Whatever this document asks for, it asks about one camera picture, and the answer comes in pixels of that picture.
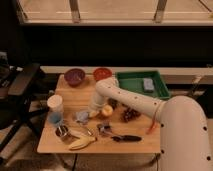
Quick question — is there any light blue towel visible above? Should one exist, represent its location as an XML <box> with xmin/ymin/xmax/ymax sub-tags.
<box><xmin>75</xmin><ymin>110</ymin><xmax>89</xmax><ymax>124</ymax></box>

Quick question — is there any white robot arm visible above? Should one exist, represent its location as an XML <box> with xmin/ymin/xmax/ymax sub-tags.
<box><xmin>89</xmin><ymin>77</ymin><xmax>213</xmax><ymax>171</ymax></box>

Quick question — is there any red bowl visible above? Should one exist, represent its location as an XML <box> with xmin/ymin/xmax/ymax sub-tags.
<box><xmin>93</xmin><ymin>67</ymin><xmax>112</xmax><ymax>81</ymax></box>

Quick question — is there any purple bowl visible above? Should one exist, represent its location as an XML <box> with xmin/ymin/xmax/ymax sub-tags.
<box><xmin>64</xmin><ymin>68</ymin><xmax>85</xmax><ymax>87</ymax></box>

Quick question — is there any peach fruit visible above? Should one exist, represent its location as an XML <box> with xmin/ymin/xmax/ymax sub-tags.
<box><xmin>101</xmin><ymin>105</ymin><xmax>113</xmax><ymax>117</ymax></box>

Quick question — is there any small metal cup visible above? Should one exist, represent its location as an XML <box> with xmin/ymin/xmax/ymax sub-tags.
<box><xmin>97</xmin><ymin>122</ymin><xmax>111</xmax><ymax>133</ymax></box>

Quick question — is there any yellow banana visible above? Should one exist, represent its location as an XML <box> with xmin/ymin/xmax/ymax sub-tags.
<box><xmin>68</xmin><ymin>137</ymin><xmax>97</xmax><ymax>150</ymax></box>

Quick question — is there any wooden table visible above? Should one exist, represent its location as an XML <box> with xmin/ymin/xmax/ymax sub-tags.
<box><xmin>37</xmin><ymin>75</ymin><xmax>165</xmax><ymax>154</ymax></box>

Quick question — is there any metal measuring cup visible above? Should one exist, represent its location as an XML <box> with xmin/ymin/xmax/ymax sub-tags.
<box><xmin>55</xmin><ymin>125</ymin><xmax>69</xmax><ymax>141</ymax></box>

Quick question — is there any bunch of dark grapes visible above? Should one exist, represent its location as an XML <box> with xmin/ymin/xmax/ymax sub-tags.
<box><xmin>121</xmin><ymin>108</ymin><xmax>141</xmax><ymax>122</ymax></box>

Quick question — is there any blue cup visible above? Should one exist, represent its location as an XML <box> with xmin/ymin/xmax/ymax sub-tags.
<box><xmin>48</xmin><ymin>112</ymin><xmax>63</xmax><ymax>127</ymax></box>

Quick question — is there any white cup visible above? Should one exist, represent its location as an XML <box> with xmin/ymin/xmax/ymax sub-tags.
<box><xmin>47</xmin><ymin>95</ymin><xmax>64</xmax><ymax>113</ymax></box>

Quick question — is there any orange carrot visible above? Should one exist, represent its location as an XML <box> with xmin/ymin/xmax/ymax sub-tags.
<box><xmin>146</xmin><ymin>115</ymin><xmax>157</xmax><ymax>135</ymax></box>

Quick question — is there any grey sponge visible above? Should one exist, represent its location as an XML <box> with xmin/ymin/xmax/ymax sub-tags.
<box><xmin>143</xmin><ymin>78</ymin><xmax>154</xmax><ymax>92</ymax></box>

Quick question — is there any green plastic tray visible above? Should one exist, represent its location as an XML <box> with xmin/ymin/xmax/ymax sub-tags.
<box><xmin>115</xmin><ymin>70</ymin><xmax>171</xmax><ymax>100</ymax></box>

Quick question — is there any black office chair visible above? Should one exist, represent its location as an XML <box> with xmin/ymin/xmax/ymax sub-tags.
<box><xmin>0</xmin><ymin>51</ymin><xmax>48</xmax><ymax>164</ymax></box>

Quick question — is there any black handled utensil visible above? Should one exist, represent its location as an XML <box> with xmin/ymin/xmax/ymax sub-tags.
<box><xmin>103</xmin><ymin>132</ymin><xmax>142</xmax><ymax>142</ymax></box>

